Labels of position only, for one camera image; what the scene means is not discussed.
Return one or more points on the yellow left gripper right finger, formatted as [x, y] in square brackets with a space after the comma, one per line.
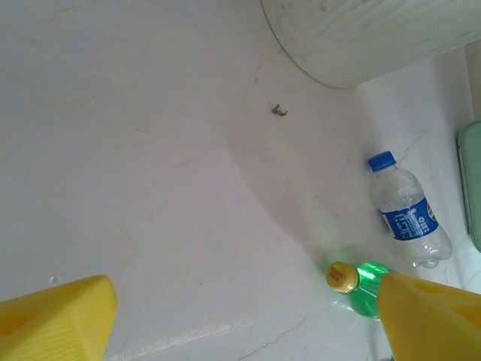
[432, 323]

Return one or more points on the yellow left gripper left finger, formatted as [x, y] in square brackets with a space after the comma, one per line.
[56, 323]

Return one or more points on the cream plastic bin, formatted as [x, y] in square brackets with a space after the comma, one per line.
[376, 34]

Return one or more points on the green soda bottle yellow cap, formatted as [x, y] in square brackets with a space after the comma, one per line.
[364, 289]

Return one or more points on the Pepsi label water bottle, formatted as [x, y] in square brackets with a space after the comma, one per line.
[409, 222]

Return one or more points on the mint green case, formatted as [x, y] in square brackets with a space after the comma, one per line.
[472, 188]

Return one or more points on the small brown debris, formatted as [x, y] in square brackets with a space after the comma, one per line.
[279, 111]

